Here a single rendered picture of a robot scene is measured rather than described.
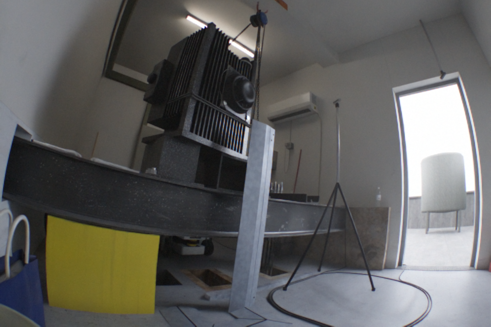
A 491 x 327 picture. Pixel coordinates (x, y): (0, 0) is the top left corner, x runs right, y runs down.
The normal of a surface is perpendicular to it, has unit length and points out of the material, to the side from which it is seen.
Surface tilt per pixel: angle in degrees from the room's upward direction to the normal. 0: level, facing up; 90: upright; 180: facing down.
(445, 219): 90
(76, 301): 90
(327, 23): 180
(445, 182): 90
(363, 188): 90
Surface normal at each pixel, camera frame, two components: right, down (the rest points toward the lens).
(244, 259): 0.55, -0.17
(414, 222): -0.76, -0.27
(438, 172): -0.88, -0.23
